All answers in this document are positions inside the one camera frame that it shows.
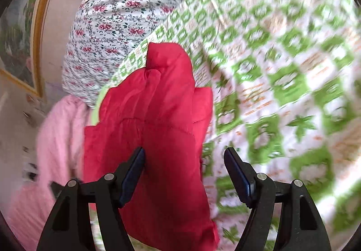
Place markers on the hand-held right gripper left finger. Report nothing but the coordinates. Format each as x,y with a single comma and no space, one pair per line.
132,173

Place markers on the red quilted jacket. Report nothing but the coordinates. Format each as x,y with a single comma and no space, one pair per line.
169,126

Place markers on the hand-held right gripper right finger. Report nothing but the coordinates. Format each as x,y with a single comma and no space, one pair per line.
239,179

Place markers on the pink blanket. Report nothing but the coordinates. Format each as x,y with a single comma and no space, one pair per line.
56,141

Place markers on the green frog print blanket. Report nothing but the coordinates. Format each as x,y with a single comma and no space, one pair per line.
282,70

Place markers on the floral print quilt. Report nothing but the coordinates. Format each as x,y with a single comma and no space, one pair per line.
118,14

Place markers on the gold framed picture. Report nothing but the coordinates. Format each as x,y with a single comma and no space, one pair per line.
38,42

